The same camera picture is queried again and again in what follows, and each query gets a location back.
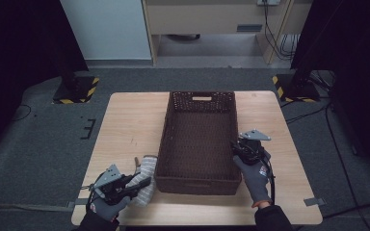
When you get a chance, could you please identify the person's right hand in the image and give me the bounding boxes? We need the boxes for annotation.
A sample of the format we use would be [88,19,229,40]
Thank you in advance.
[232,153,273,210]

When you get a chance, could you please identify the white striped towel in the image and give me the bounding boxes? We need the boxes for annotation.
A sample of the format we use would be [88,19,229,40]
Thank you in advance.
[125,154,159,208]

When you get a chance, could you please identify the long black floor cable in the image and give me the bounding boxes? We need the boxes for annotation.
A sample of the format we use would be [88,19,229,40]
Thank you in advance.
[325,102,370,231]

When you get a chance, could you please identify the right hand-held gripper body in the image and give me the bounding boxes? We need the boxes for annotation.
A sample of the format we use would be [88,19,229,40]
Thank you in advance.
[231,128,273,166]

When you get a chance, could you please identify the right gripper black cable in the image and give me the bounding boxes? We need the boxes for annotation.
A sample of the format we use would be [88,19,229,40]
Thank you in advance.
[262,150,277,206]

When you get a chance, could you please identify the white panel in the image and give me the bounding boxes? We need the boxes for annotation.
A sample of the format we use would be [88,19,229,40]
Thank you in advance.
[60,0,152,61]

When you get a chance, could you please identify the hanging black cables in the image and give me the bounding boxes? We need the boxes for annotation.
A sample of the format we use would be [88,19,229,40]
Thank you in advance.
[262,1,301,62]

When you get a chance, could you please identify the person's left hand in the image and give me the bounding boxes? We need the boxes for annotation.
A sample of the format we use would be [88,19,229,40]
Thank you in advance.
[86,192,132,223]

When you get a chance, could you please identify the beige wooden desk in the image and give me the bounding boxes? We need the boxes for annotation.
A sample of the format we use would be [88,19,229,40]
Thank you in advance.
[141,0,313,66]

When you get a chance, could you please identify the black curtain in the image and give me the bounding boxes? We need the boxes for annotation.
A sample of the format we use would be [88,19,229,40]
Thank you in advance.
[0,0,90,162]
[290,0,370,182]

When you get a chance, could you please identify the short black floor cable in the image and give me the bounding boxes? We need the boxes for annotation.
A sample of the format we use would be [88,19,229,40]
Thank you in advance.
[284,101,331,125]

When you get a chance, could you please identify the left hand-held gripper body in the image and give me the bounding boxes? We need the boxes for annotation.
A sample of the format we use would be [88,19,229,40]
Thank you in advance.
[89,164,133,207]

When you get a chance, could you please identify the brown woven basket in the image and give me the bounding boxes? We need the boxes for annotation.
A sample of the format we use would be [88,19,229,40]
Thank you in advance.
[154,90,243,196]

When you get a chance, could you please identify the black floor cable loop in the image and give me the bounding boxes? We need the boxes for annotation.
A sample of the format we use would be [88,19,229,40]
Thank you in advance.
[12,103,33,123]

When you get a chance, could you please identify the grey tape piece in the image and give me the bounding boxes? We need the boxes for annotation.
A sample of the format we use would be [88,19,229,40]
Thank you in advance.
[304,196,327,207]
[66,197,91,209]

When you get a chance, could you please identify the striped black stand base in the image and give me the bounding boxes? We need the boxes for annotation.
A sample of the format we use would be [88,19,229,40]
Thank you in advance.
[272,73,321,104]
[52,75,100,105]

